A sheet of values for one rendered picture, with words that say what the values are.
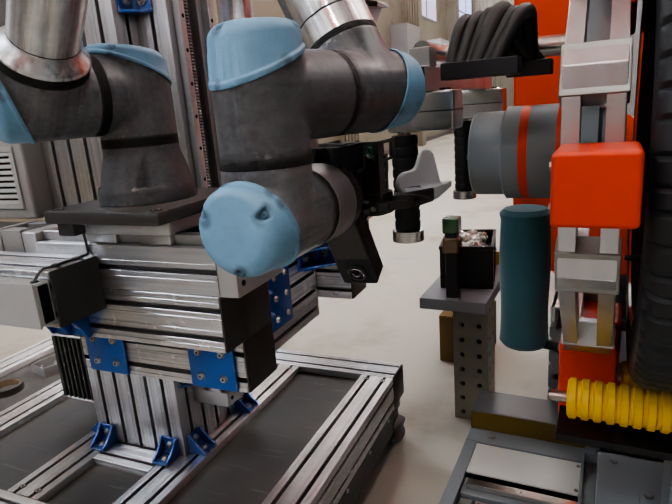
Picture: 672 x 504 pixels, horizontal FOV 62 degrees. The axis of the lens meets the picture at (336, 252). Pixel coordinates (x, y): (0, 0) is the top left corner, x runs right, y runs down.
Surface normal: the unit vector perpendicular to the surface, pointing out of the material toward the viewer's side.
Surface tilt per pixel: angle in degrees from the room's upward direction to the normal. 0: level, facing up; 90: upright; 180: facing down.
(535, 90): 90
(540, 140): 71
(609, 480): 0
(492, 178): 116
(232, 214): 90
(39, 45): 127
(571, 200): 90
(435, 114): 90
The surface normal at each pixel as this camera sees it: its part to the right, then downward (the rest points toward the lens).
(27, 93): 0.06, 0.74
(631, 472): -0.07, -0.96
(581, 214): -0.44, 0.26
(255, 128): -0.04, 0.25
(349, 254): -0.30, 0.69
